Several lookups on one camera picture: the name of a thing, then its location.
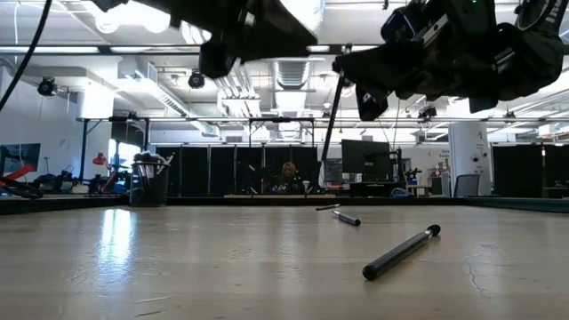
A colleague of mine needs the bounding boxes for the black computer monitor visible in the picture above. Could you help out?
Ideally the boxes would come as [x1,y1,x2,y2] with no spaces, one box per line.
[341,139,392,183]

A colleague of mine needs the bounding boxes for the black mesh cup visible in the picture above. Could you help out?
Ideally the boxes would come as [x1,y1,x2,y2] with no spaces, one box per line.
[129,160,171,208]

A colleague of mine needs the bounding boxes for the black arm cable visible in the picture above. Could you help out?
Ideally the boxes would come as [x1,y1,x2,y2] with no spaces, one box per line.
[0,0,54,111]

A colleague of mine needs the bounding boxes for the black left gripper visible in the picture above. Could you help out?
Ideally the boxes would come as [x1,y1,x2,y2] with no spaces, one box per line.
[177,0,320,80]

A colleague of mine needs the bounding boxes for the black background rig frame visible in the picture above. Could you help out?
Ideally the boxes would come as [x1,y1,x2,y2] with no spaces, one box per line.
[76,115,151,196]

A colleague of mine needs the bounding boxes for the black pen foreground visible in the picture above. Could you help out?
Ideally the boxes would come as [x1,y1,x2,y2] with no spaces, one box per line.
[361,223,442,282]

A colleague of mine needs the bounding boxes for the red desk lamp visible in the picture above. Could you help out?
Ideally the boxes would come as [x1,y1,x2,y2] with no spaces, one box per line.
[92,151,112,171]

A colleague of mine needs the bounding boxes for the white column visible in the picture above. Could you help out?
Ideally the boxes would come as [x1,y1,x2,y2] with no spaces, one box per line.
[447,122,493,196]

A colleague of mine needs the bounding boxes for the black ceiling spotlight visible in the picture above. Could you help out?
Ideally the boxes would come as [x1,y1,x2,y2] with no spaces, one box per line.
[36,76,59,98]
[187,69,206,90]

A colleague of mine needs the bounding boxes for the black partition panels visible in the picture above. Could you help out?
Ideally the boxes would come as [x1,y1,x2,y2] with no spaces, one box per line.
[492,143,569,199]
[155,144,319,197]

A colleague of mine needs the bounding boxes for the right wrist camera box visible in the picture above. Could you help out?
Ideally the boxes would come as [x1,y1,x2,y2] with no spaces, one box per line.
[437,0,498,36]

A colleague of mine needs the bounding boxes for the silver ventilation duct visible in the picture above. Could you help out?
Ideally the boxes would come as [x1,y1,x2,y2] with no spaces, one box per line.
[270,0,325,143]

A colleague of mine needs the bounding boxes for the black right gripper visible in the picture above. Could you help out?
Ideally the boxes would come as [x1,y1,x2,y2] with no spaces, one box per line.
[333,3,506,122]

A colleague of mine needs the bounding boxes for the grey office chair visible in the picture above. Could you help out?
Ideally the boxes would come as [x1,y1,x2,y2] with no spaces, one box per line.
[453,172,481,198]

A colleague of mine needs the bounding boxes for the dark wall poster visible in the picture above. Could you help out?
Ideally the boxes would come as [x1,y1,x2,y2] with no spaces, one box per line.
[0,142,42,173]

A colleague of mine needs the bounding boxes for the black aluminium table frame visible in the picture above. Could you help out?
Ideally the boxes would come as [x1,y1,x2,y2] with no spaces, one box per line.
[0,194,569,217]

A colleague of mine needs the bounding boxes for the person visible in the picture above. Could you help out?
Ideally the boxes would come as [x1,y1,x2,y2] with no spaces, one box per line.
[270,161,308,196]

